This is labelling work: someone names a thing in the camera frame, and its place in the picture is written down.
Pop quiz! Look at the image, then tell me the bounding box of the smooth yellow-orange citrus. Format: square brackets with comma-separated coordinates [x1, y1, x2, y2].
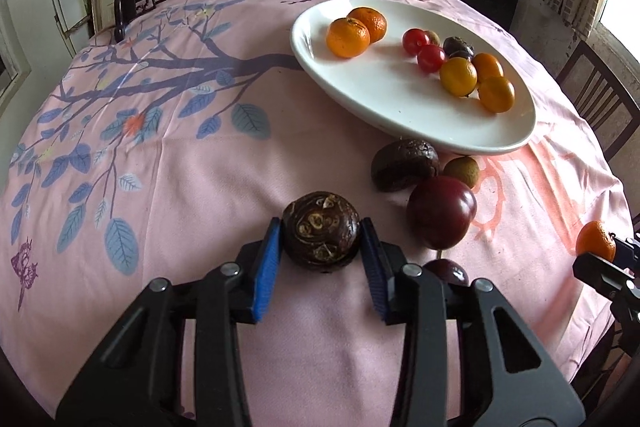
[471, 53, 505, 80]
[439, 57, 478, 98]
[477, 76, 516, 114]

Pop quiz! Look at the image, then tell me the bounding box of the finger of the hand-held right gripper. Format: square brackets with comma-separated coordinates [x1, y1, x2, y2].
[572, 253, 630, 303]
[613, 236, 640, 269]

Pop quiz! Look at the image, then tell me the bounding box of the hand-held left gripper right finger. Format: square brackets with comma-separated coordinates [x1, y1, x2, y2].
[360, 217, 586, 427]

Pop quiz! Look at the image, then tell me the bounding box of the small green-brown kiwi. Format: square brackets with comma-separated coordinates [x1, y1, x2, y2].
[443, 156, 481, 188]

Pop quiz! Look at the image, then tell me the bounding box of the brown wooden slat chair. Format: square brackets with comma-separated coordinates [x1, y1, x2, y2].
[555, 39, 640, 168]

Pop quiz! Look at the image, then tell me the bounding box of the pink printed tablecloth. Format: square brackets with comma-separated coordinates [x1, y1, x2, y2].
[0, 0, 633, 427]

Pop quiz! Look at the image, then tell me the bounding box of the red cherry tomato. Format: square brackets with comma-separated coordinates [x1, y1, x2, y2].
[417, 45, 447, 74]
[402, 28, 431, 56]

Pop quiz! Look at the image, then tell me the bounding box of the wrinkled purple passion fruit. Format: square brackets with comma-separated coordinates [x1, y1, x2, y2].
[370, 138, 441, 192]

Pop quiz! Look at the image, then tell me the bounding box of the dark red cherry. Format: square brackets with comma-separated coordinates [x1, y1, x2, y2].
[424, 258, 471, 288]

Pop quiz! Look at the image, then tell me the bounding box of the white ceramic plate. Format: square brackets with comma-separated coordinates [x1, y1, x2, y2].
[290, 0, 537, 156]

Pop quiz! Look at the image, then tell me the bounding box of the bumpy orange mandarin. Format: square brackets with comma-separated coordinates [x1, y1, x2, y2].
[575, 220, 618, 264]
[346, 7, 388, 44]
[326, 18, 371, 59]

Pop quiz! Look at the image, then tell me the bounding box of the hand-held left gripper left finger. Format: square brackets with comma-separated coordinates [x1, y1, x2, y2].
[55, 217, 283, 427]

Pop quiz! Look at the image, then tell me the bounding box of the small wrinkled dark date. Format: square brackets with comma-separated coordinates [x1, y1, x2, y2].
[443, 36, 474, 60]

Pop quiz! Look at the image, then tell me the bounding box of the large dark red plum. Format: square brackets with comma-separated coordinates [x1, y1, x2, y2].
[406, 176, 478, 251]

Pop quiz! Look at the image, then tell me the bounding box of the dark brown water chestnut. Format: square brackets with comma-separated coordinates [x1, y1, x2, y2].
[281, 191, 362, 268]

